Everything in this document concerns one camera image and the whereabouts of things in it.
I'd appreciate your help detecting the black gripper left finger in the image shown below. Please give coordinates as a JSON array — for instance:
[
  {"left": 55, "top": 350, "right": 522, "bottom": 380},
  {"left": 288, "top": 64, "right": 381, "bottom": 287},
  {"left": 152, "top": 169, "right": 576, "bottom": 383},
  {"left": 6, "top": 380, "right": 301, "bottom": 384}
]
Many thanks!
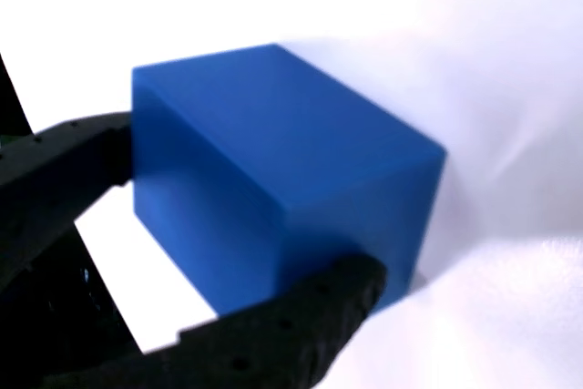
[{"left": 0, "top": 110, "right": 134, "bottom": 291}]

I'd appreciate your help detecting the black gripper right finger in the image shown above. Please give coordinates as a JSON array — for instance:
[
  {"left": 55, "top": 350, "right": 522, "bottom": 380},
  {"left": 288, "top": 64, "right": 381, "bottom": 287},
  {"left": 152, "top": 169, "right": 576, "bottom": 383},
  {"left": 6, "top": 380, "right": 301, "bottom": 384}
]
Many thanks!
[{"left": 45, "top": 252, "right": 389, "bottom": 389}]

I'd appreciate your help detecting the blue cube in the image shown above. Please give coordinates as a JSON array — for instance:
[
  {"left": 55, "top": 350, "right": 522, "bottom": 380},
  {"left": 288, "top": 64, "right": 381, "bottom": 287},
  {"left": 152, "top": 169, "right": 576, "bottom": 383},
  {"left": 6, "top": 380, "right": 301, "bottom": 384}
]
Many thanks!
[{"left": 130, "top": 42, "right": 448, "bottom": 318}]

